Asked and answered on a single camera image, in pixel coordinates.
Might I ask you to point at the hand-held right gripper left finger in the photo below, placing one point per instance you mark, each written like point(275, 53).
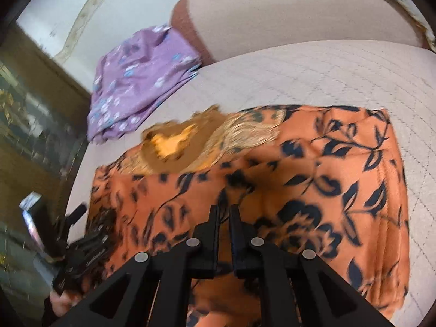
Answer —
point(208, 245)

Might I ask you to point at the person's left hand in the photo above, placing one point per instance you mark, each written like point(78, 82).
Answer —
point(64, 305)

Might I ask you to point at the wooden wardrobe with glass door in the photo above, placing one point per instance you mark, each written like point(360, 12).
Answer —
point(37, 126)

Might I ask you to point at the pink quilted bed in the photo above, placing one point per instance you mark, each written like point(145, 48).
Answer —
point(306, 81)

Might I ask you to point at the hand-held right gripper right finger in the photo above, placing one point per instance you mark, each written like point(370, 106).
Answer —
point(240, 245)

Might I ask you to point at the purple floral garment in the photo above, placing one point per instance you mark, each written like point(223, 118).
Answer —
point(136, 85)

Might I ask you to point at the white headboard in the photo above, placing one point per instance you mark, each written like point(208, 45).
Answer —
point(68, 6)

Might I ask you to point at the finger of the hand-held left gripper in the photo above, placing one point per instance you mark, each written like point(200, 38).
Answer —
point(75, 215)

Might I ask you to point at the orange black floral garment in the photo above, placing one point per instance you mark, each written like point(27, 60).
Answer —
point(306, 177)

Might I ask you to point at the pink pillow with brown edge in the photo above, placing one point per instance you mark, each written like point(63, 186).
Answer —
point(289, 17)

